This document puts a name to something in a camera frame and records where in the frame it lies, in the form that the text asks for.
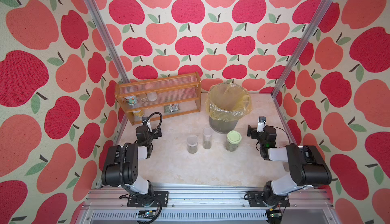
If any ribbed glass jar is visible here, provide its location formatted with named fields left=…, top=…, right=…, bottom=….
left=225, top=130, right=242, bottom=152

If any green jar lid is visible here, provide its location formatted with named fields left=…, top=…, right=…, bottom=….
left=227, top=130, right=242, bottom=145

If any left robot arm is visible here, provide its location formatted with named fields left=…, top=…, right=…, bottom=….
left=101, top=125, right=162, bottom=197

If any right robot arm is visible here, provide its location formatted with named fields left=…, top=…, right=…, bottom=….
left=247, top=125, right=332, bottom=203

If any green mung bean packet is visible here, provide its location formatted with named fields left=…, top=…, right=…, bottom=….
left=164, top=103, right=180, bottom=114

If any yellow small can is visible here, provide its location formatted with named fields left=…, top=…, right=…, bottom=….
left=132, top=110, right=145, bottom=118

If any green white cup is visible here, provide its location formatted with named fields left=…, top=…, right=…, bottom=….
left=124, top=96, right=138, bottom=106

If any white pink bottle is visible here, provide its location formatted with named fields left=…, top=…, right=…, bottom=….
left=145, top=83, right=157, bottom=102

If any short clear plastic jar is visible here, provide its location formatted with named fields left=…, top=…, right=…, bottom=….
left=187, top=135, right=198, bottom=154

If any metal mesh trash bin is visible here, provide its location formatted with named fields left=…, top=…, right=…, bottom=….
left=208, top=82, right=251, bottom=134

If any yellow plastic bin liner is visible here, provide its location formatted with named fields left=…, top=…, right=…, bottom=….
left=205, top=82, right=253, bottom=123

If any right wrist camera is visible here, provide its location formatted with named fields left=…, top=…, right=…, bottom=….
left=257, top=116, right=266, bottom=133

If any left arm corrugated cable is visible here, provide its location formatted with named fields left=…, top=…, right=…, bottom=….
left=119, top=112, right=164, bottom=224

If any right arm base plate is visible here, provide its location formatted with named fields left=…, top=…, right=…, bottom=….
left=244, top=191, right=290, bottom=208

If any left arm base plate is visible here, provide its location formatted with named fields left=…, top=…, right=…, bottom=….
left=127, top=191, right=169, bottom=208

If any aluminium frame rail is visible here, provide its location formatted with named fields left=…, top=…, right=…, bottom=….
left=75, top=183, right=341, bottom=224

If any left aluminium corner post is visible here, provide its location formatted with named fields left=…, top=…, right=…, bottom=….
left=84, top=0, right=130, bottom=83

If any aluminium corner post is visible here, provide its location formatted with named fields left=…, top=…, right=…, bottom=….
left=271, top=0, right=334, bottom=100
left=84, top=0, right=130, bottom=83

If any right aluminium corner post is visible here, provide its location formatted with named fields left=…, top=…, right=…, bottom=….
left=271, top=0, right=334, bottom=100

